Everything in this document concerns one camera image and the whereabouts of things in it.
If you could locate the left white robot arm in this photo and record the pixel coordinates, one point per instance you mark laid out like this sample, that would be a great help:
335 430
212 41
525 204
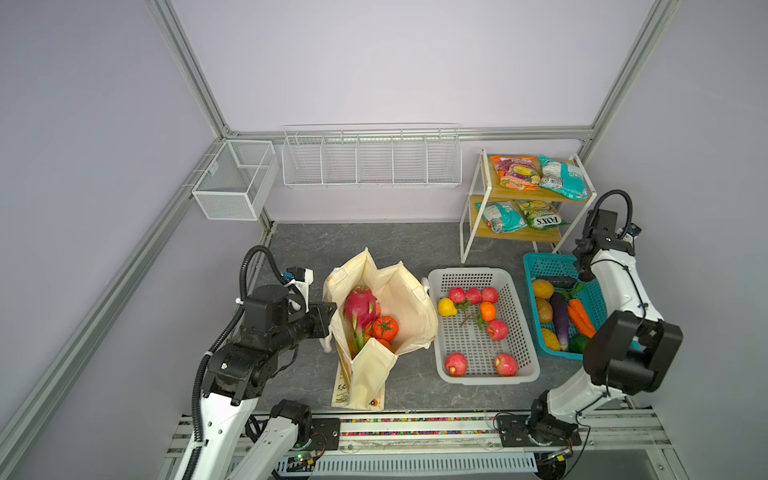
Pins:
274 315

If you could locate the red tomato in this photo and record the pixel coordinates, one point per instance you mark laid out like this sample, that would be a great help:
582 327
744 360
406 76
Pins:
385 328

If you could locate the small red fruit left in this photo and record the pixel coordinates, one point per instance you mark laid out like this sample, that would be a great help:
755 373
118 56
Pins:
457 295

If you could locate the small red fruit right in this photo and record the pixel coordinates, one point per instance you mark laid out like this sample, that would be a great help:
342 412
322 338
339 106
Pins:
490 295

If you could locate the small white mesh basket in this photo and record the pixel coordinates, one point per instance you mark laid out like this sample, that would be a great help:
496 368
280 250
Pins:
237 181

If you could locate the red apple front left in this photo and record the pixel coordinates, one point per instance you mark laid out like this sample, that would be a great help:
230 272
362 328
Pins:
456 365

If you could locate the long white wire basket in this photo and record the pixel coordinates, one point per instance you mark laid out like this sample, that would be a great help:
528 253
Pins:
372 155

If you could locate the pink dragon fruit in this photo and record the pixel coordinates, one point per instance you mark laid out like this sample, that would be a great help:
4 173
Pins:
361 308

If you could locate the teal snack packet upper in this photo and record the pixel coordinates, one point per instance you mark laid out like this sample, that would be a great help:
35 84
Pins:
563 178

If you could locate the red apple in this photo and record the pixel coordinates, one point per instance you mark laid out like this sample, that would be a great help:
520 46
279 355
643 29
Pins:
456 365
506 365

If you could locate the red apple back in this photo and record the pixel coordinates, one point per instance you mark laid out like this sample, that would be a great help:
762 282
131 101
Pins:
506 365

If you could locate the small red fruit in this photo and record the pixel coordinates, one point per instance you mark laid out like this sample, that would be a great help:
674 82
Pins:
474 296
490 295
457 295

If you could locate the white plastic fruit basket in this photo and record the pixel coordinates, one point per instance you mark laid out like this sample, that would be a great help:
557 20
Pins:
466 333

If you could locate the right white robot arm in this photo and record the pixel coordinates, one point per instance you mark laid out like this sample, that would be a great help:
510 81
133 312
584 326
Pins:
630 353

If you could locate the yellow lemon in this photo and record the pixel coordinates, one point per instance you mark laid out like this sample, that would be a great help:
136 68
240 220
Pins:
447 308

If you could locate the yellow potato front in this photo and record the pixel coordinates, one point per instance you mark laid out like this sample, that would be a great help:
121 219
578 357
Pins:
550 340

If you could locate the yellow potato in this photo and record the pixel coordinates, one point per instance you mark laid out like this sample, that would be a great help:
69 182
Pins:
542 289
550 340

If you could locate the small orange tangerine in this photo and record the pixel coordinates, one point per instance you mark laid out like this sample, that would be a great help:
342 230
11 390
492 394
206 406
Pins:
487 311

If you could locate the brown potato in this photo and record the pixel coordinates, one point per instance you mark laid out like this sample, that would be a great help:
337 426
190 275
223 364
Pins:
544 310

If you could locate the orange pumpkin vegetable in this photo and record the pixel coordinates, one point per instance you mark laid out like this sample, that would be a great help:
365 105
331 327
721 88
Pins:
386 344

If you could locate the red apple centre basket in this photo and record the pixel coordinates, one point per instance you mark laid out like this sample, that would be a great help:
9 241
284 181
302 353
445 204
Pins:
497 330

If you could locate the green pepper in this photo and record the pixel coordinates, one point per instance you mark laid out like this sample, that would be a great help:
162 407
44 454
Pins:
578 344

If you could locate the white wood two-tier shelf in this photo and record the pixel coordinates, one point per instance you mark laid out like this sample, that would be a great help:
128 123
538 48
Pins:
525 198

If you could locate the teal white snack packet lower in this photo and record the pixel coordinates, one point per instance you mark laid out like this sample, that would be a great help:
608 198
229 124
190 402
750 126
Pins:
502 217

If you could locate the small red fruit middle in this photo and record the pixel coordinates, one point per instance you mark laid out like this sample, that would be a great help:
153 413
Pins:
474 296

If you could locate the green Fox's candy packet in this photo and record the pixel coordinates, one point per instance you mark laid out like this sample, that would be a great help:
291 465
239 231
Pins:
540 215

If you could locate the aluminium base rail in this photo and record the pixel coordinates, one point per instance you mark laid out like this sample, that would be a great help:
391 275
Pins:
428 444

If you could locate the dark purple eggplant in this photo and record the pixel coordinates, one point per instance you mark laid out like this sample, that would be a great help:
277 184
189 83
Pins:
561 319

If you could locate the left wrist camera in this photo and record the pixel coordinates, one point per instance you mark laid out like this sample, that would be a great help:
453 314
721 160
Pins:
302 278

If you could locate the orange snack packet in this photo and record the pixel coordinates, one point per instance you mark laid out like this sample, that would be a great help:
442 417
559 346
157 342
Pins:
516 172

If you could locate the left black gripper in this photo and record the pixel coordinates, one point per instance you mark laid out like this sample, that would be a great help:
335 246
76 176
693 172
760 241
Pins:
321 317

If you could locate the orange carrot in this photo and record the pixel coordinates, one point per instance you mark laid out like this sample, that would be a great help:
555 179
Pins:
580 319

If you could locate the cream canvas grocery bag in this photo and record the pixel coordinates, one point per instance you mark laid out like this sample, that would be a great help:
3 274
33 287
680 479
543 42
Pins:
401 296

